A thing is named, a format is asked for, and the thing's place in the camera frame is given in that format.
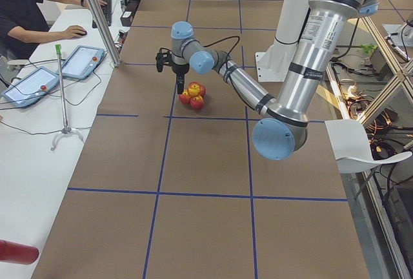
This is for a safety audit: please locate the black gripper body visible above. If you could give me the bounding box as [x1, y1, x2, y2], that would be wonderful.
[172, 59, 189, 84]

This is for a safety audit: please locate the lone red yellow apple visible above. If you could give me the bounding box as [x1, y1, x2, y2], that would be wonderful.
[187, 82, 201, 97]

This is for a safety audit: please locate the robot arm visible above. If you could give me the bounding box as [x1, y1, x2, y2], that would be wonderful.
[168, 0, 379, 160]

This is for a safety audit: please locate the red yellow apple far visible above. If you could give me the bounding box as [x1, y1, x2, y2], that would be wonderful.
[179, 90, 191, 105]

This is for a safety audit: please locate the red yellow apple left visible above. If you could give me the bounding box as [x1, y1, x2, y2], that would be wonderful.
[199, 85, 206, 98]

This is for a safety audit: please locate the red yellow apple right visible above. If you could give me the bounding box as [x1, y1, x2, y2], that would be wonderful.
[190, 96, 204, 110]

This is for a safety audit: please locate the black computer box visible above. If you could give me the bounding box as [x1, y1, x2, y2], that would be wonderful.
[120, 0, 140, 27]

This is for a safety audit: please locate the black keyboard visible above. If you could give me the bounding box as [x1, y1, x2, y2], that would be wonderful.
[100, 0, 112, 26]

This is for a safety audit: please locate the far teach pendant tablet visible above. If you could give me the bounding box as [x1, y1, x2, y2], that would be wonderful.
[62, 45, 105, 80]

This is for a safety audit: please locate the teach pendant tablet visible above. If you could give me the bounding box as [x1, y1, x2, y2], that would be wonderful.
[62, 45, 105, 80]
[1, 67, 59, 108]

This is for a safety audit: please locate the near teach pendant tablet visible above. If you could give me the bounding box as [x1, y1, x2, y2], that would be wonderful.
[1, 67, 59, 108]

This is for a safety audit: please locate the seated person black shirt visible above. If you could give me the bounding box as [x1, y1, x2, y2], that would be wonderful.
[1, 0, 90, 59]

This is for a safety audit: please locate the red cylinder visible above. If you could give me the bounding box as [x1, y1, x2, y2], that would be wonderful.
[1, 240, 39, 265]

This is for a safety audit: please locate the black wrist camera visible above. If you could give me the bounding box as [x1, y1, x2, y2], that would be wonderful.
[156, 48, 172, 72]

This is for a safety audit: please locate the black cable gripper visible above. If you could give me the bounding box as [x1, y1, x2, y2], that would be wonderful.
[201, 35, 241, 67]

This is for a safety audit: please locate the white camera post base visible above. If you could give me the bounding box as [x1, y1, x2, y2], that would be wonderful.
[256, 0, 309, 82]

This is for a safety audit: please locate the aluminium frame post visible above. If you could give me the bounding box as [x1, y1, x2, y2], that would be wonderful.
[87, 0, 121, 67]

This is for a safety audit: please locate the green handled reacher grabber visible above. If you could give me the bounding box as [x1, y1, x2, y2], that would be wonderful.
[50, 44, 85, 151]

